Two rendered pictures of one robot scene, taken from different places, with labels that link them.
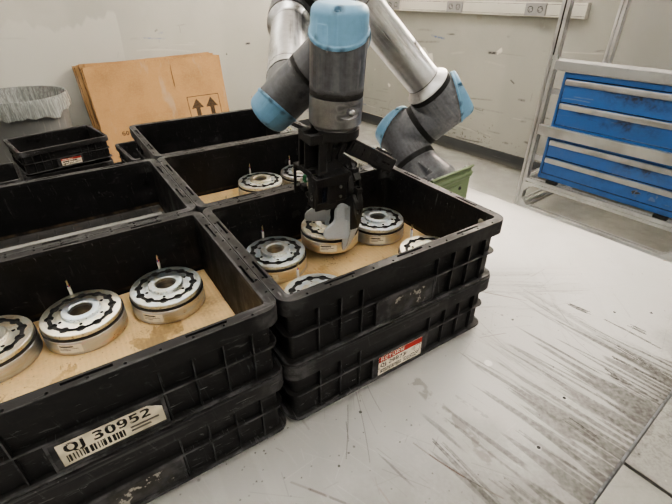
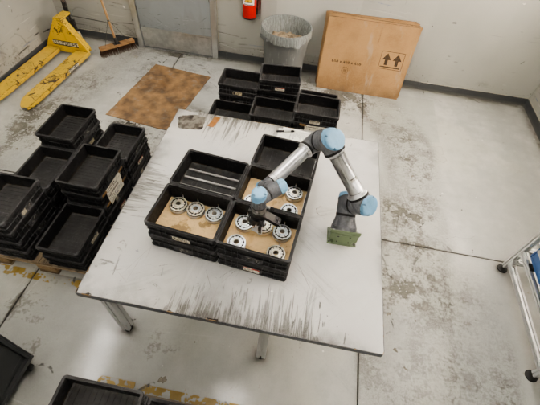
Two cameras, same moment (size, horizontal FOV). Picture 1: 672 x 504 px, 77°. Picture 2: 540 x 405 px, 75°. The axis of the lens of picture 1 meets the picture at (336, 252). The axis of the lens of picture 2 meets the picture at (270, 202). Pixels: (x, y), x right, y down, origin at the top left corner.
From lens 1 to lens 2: 148 cm
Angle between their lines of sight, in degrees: 37
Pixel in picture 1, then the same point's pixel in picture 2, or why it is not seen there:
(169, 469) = (189, 251)
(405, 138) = (341, 205)
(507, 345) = (283, 292)
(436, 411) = (245, 288)
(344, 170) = (258, 220)
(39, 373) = (182, 216)
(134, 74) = (357, 27)
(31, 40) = not seen: outside the picture
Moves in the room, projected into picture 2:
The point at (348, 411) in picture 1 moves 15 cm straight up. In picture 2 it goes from (230, 270) to (229, 256)
